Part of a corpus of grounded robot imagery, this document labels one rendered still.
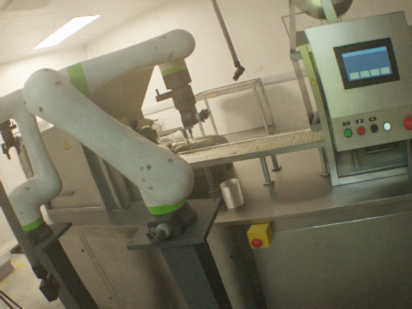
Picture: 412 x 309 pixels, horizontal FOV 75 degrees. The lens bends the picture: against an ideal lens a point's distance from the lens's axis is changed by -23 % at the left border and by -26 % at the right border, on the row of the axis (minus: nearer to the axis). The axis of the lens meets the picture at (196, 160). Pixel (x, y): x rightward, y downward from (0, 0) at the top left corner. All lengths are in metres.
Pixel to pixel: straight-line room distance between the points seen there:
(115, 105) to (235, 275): 0.98
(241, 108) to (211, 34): 1.34
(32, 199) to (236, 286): 0.96
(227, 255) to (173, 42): 0.84
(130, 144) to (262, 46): 4.51
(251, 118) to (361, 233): 4.44
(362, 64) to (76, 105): 0.80
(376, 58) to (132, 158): 0.74
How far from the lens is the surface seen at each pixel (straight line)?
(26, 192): 1.43
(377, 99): 1.03
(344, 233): 1.21
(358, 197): 1.17
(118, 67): 0.97
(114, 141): 0.79
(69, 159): 1.92
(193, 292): 1.19
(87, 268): 2.04
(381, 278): 1.36
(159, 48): 0.99
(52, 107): 0.78
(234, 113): 5.53
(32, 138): 1.46
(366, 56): 1.01
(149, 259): 1.60
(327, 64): 1.01
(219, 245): 1.35
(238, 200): 1.34
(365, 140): 1.06
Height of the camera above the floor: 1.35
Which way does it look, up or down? 15 degrees down
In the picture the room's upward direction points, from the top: 19 degrees counter-clockwise
